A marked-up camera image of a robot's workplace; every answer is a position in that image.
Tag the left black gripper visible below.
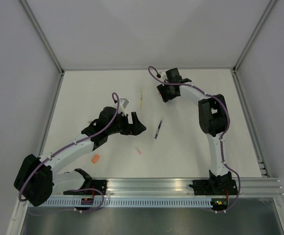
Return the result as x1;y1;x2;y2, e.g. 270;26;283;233
107;112;146;136

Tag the purple ink pen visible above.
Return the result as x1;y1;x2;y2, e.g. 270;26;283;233
154;120;163;140

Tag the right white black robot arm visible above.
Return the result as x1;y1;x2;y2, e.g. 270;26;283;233
154;68;239;196

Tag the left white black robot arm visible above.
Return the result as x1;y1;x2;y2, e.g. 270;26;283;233
14;107;146;207

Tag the yellow highlighter pen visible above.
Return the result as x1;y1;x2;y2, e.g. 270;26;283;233
140;88;143;109

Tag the orange marker cap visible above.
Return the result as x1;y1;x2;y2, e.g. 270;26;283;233
91;154;100;164

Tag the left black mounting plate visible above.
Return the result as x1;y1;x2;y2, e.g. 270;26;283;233
91;179;108;195

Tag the black mounting plate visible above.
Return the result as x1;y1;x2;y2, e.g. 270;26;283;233
91;179;108;195
189;180;238;196

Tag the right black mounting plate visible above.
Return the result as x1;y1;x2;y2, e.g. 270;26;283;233
189;180;238;196

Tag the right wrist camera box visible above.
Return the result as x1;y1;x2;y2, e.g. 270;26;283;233
158;70;167;79

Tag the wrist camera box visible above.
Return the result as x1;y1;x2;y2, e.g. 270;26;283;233
118;98;129;116
158;70;167;79

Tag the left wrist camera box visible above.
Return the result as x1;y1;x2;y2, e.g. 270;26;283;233
118;98;129;116

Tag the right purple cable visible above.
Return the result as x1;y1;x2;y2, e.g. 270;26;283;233
147;65;242;213

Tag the purple cable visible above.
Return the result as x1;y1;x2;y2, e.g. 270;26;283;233
147;65;242;213
18;92;120;213

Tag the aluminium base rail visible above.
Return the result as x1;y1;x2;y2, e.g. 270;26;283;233
58;177;284;198

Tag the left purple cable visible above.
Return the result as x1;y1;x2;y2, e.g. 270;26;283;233
18;92;120;213

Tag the white slotted cable duct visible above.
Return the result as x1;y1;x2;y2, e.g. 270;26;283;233
41;196;212;208

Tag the right aluminium frame post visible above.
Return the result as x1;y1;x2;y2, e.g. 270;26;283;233
232;0;278;74

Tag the aluminium frame post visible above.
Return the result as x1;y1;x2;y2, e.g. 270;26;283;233
18;0;65;75
232;0;278;74

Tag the left aluminium frame post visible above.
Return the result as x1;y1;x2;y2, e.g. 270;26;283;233
18;0;65;75

